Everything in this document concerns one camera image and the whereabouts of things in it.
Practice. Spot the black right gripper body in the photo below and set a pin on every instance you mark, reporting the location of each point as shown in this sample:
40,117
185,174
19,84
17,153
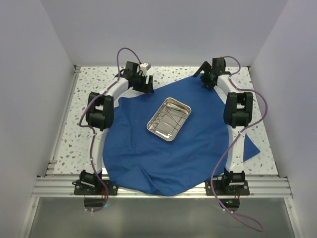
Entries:
206,79

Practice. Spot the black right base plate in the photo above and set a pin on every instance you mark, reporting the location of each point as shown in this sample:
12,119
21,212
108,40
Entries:
222,190

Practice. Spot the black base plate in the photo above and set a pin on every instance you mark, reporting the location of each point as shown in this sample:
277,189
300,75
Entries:
82,188
222,190

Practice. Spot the aluminium rail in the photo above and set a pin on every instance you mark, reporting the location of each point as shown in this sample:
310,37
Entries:
259,187
53,156

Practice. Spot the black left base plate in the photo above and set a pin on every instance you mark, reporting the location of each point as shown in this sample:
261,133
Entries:
82,188

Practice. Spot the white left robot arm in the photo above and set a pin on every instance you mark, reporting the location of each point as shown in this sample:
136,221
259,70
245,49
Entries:
99,113

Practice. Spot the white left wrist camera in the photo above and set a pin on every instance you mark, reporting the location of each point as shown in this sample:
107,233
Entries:
144,67

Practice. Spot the steel surgical forceps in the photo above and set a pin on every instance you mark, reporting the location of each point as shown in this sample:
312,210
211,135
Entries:
175,111

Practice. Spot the stainless steel instrument tray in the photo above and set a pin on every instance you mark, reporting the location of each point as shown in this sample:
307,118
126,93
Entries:
164,132

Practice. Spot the blue surgical cloth wrap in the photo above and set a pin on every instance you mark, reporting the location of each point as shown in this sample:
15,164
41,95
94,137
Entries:
137,159

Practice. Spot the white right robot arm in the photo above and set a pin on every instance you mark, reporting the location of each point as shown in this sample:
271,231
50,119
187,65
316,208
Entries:
237,116

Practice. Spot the aluminium front rail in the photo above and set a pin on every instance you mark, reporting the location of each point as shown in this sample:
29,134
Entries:
259,187

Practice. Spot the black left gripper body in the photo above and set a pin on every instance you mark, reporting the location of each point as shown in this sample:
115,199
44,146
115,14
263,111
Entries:
140,84

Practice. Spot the aluminium left side rail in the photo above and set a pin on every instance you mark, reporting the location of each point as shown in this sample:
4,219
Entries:
53,156

